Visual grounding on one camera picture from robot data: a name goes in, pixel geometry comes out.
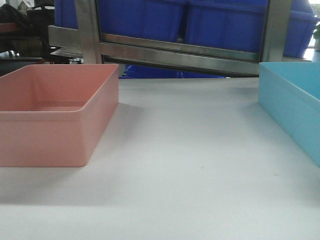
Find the light blue plastic box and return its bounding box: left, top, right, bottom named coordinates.
left=258, top=62, right=320, bottom=164

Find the blue storage bin left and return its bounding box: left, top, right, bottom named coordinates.
left=97, top=0, right=187, bottom=42

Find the blue storage bin middle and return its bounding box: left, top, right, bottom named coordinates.
left=184, top=0, right=267, bottom=53

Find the blue storage bin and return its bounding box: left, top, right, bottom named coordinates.
left=283, top=0, right=320, bottom=58
left=184, top=0, right=267, bottom=53
left=97, top=0, right=187, bottom=42

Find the dark desk with red edge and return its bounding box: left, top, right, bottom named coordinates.
left=0, top=22, right=52, bottom=65

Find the blue storage bin right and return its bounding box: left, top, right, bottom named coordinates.
left=283, top=0, right=320, bottom=58

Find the pink plastic box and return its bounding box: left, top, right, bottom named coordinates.
left=0, top=64, right=119, bottom=167

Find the green potted plant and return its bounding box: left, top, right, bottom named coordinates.
left=313, top=23, right=320, bottom=52

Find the stainless steel shelf rack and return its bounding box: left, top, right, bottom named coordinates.
left=48, top=0, right=312, bottom=78

